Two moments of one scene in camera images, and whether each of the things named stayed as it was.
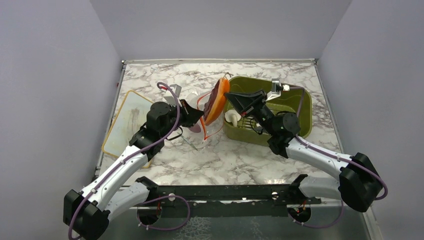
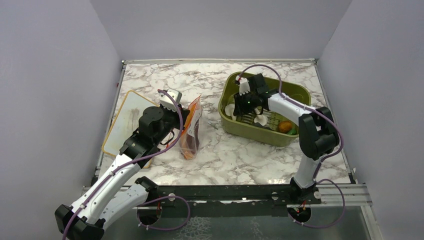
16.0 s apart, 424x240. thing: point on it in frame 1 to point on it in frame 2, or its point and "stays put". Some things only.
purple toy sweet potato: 196,128 to 193,142
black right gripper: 250,102 to 240,109
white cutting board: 130,117 stays put
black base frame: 226,200 stays put
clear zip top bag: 198,100 to 190,138
